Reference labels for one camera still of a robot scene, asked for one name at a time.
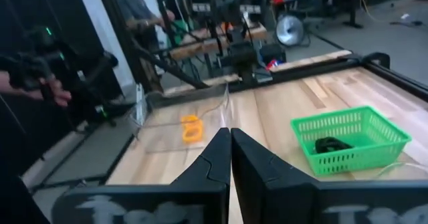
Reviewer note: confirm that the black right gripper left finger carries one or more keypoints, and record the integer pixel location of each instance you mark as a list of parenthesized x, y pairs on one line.
[(214, 164)]

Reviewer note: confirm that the green plastic basket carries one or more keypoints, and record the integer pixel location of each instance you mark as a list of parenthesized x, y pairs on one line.
[(368, 130)]

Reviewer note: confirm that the person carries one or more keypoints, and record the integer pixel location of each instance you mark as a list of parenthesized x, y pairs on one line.
[(133, 6)]

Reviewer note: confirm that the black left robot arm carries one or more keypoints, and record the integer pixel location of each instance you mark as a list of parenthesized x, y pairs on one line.
[(244, 58)]

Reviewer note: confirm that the clear plastic bin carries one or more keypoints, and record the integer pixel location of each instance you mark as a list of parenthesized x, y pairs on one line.
[(167, 133), (401, 166)]

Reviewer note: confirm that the red blue package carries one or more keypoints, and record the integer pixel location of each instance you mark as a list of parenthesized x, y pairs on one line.
[(272, 64)]

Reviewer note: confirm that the person's hand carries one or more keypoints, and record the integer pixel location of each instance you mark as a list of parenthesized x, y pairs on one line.
[(55, 90)]

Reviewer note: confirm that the black partition panel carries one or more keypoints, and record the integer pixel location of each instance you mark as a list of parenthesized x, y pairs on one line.
[(83, 23)]

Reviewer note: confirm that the grey round fan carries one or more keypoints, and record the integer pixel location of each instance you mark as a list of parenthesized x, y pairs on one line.
[(289, 30)]

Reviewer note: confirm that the wooden workbench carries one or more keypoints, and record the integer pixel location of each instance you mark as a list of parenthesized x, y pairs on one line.
[(200, 45)]

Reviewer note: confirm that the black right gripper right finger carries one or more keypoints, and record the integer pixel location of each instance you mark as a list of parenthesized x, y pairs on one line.
[(264, 184)]

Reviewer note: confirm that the person's forearm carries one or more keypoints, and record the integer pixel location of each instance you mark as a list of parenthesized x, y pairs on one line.
[(16, 85)]

